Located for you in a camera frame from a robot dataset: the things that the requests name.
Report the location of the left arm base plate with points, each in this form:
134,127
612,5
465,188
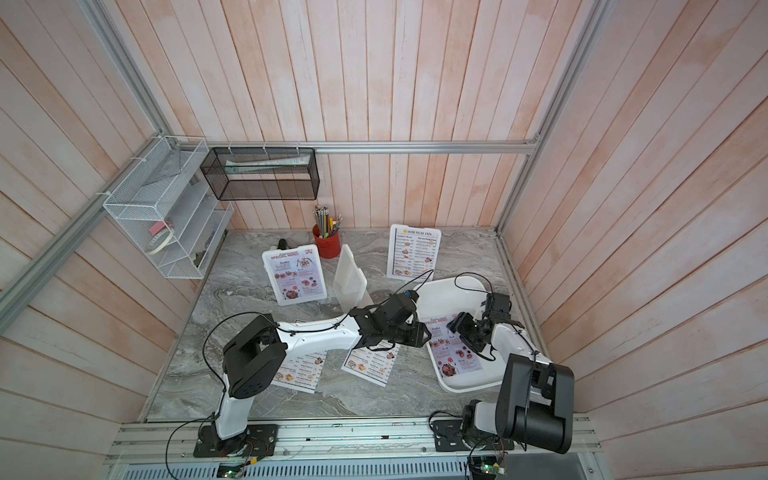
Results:
257,441

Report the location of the pink tape roll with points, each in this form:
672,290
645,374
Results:
157,227

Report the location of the special menu sheet top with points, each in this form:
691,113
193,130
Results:
296,275

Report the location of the white wire mesh shelf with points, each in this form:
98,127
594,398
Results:
165,183

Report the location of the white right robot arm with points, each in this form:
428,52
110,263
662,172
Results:
535,403

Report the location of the white menu holder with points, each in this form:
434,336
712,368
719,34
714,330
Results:
295,275
350,283
414,252

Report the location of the Dim Sum Inn menu front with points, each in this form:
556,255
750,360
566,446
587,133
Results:
372,366

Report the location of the red metal pen cup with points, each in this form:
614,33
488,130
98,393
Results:
328,247

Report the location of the aluminium front rail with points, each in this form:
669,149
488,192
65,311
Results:
367,448

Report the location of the special menu sheet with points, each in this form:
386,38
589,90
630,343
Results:
296,275
451,356

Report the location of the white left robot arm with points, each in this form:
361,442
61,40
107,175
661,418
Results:
253,356

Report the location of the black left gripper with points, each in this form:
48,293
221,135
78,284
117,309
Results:
418,336

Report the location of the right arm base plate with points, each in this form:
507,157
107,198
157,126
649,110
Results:
451,435

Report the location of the black mesh basket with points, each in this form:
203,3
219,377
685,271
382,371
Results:
262,173

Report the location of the pencils and pens bundle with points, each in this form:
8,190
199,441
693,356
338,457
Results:
326,224

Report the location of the white tape roll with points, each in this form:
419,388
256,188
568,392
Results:
160,241

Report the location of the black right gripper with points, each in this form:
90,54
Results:
462,322

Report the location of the white plastic tray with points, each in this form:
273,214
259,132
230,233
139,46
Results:
466,294

